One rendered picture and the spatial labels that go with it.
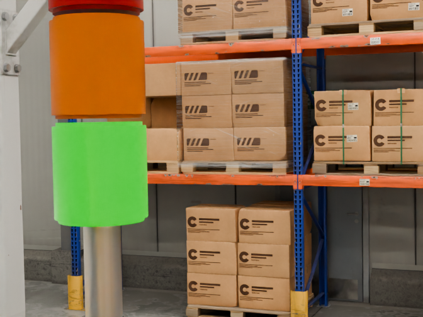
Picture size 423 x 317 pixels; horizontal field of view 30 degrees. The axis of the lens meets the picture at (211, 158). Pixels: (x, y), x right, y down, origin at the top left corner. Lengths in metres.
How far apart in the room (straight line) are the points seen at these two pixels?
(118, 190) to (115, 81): 0.06
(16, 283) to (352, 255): 6.84
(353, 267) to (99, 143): 9.18
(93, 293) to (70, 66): 0.12
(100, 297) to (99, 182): 0.06
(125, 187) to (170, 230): 9.91
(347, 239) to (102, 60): 9.14
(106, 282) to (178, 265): 9.79
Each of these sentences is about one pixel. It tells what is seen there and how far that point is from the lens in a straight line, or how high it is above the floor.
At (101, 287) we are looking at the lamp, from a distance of 0.43.
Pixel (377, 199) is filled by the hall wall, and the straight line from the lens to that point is 9.44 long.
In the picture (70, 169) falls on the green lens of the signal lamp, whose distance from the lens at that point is 0.41.
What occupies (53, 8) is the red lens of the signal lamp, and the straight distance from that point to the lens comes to 0.42.
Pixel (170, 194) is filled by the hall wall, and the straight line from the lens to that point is 10.25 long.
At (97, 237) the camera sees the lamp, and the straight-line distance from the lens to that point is 0.42.
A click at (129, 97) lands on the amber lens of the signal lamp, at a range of 0.41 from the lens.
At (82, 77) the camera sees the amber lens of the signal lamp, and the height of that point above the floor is 2.24.
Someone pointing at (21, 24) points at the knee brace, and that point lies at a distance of 2.95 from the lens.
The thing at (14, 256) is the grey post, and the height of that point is 1.71.
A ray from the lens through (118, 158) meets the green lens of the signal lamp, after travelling 0.40.
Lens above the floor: 2.22
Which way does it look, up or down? 3 degrees down
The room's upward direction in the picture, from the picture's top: 1 degrees counter-clockwise
